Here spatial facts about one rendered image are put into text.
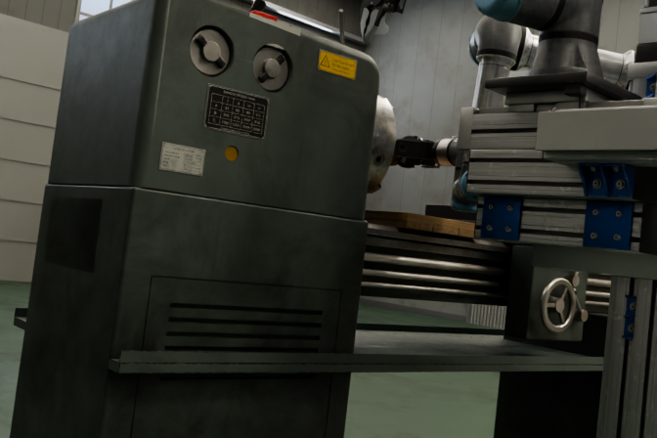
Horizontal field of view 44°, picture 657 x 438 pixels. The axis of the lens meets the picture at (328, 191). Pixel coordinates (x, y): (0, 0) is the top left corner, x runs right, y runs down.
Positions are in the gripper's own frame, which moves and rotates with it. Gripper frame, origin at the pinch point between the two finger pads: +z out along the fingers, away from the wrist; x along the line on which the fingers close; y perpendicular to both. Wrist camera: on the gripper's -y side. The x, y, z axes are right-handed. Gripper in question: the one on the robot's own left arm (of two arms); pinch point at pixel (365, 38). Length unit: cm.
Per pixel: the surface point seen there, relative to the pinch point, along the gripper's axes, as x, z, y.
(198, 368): -40, 73, -49
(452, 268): -21, 53, 34
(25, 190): 751, 219, 176
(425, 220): -20, 41, 20
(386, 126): -11.6, 20.3, 5.4
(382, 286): -22, 60, 10
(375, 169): -12.7, 31.5, 4.9
